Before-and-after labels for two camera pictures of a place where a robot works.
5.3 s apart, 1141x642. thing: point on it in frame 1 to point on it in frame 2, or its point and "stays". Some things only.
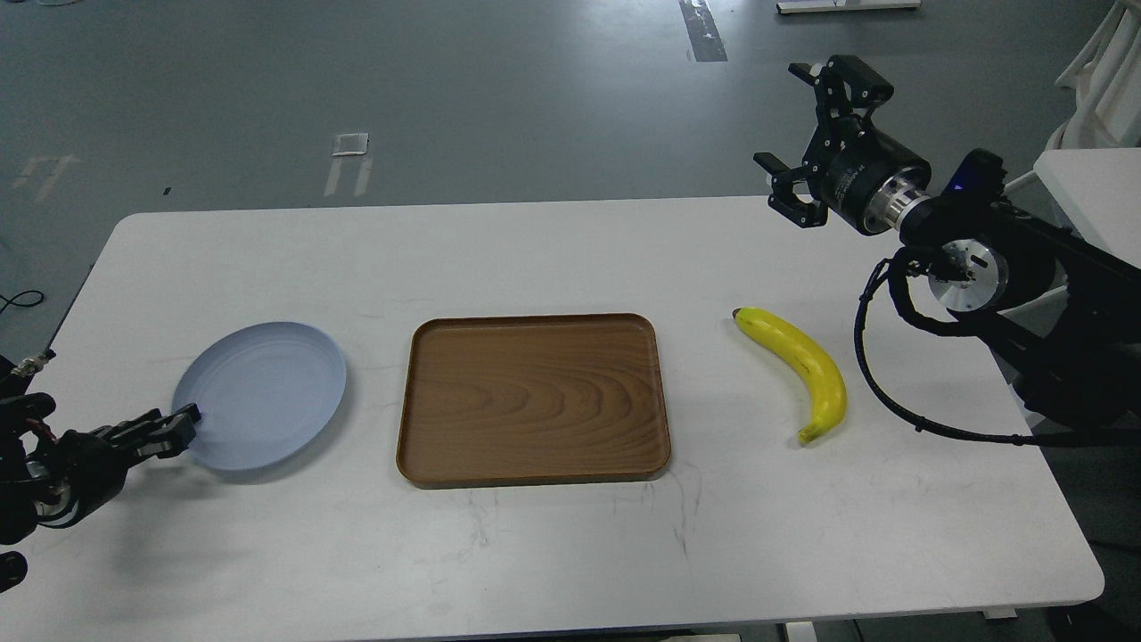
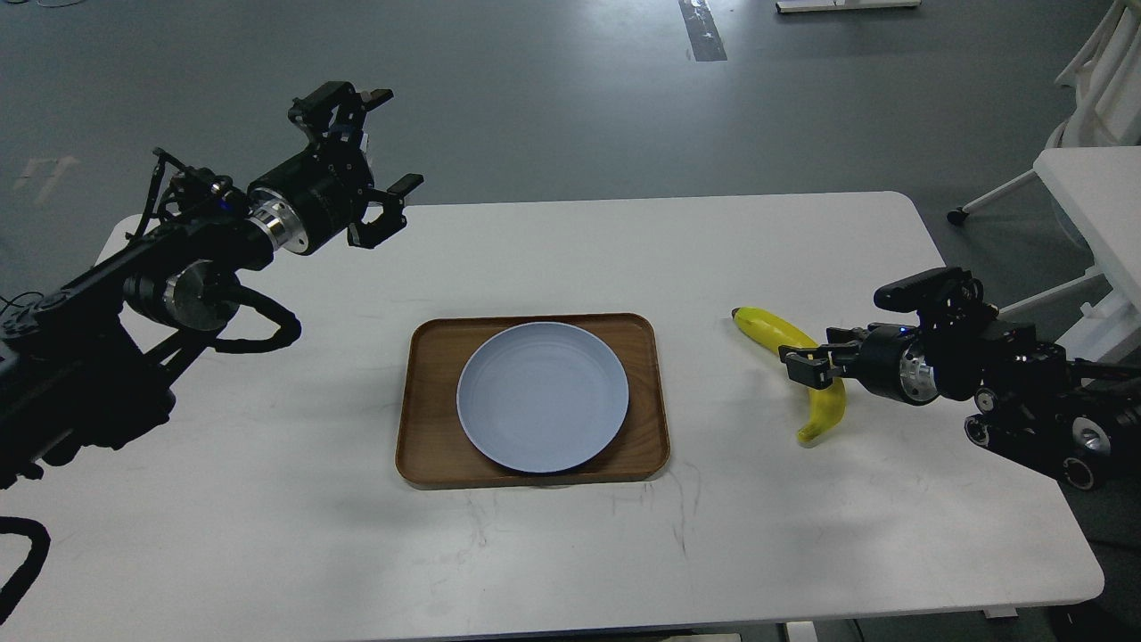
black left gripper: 73,473 to 313,200
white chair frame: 1107,84 stays
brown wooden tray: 494,399 stays
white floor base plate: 788,7 stays
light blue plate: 266,391 to 542,397
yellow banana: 787,338 stays
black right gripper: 857,173 to 892,361
